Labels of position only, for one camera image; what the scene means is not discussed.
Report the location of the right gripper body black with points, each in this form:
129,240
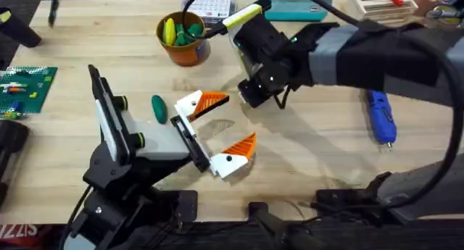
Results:
264,50

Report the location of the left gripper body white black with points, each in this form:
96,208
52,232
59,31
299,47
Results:
159,141

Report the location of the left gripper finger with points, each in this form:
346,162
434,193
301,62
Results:
203,103
226,164

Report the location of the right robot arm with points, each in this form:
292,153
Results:
366,58

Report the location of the green vegetable toy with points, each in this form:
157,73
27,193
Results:
159,109

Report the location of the blue electric screwdriver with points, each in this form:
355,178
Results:
380,119

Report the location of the orange ribbed wedge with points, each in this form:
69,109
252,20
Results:
243,148

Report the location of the right wrist flat plate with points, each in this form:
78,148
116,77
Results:
243,16

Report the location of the wrist flat plate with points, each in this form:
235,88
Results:
243,16
108,108

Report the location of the teal soft case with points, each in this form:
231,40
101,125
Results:
295,5

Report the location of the orange tub with toys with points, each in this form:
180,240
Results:
188,49

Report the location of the left wrist flat plate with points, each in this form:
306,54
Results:
108,108

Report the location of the clear plastic box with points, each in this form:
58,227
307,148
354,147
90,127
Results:
214,5

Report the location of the cream box with tools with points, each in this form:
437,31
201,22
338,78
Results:
380,7

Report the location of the green board with blocks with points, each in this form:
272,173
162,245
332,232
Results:
25,90

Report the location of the black rounded device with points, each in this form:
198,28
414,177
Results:
11,145

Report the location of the black pen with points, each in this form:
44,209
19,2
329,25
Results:
53,12

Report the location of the black cylinder yellow label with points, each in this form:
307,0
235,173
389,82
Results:
18,29

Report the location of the heap of tape rolls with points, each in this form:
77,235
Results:
440,9

